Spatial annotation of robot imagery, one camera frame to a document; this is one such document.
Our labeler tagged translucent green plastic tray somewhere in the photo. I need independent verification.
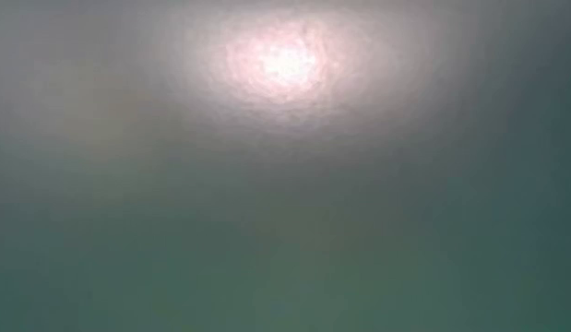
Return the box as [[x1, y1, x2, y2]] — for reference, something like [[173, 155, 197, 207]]
[[0, 0, 571, 332]]

